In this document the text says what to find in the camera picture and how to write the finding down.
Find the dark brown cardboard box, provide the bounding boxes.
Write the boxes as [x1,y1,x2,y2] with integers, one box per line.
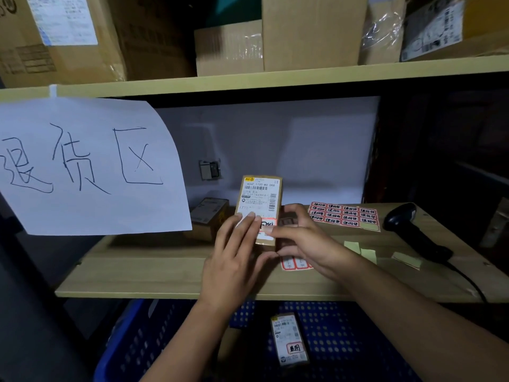
[106,0,197,82]

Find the person's left forearm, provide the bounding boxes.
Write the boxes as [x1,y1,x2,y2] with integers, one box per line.
[139,297,236,382]

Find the teal object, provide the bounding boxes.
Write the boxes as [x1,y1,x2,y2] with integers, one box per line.
[205,0,263,29]

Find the cardboard box clear tape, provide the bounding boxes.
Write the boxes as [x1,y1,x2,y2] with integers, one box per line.
[358,0,408,66]

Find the dark brown wooden door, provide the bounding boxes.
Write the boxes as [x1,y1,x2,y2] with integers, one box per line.
[364,73,509,275]

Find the person's left hand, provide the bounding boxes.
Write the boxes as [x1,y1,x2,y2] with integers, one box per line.
[198,212,279,311]

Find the person's right forearm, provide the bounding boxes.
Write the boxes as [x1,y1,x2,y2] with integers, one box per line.
[337,253,509,382]

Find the blue plastic crate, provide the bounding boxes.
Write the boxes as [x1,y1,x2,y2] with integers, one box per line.
[93,299,423,382]

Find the black barcode scanner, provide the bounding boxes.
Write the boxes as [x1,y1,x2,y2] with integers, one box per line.
[382,202,454,264]

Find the cardboard boxes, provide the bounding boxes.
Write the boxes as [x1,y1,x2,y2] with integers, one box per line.
[0,0,128,89]

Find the person's right hand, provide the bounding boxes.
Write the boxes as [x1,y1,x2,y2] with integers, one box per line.
[264,203,355,281]

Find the red sticker sheet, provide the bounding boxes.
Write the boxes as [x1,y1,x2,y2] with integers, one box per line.
[279,254,315,272]
[308,201,382,233]

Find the short taped cardboard box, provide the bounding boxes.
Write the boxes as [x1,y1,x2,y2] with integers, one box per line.
[194,19,265,78]

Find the wall socket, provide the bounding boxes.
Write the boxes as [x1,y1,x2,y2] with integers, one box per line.
[198,158,223,182]

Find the wooden shelf rack black frame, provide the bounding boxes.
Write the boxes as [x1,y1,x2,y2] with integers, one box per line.
[0,54,509,305]

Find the black scanner cable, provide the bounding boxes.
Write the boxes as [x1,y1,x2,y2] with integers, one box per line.
[444,259,489,303]

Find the small cardboard box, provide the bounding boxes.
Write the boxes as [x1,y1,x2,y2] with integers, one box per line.
[270,312,311,369]
[234,175,284,248]
[184,196,231,243]

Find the white paper sign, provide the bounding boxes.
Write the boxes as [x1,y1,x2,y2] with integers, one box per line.
[0,95,193,238]

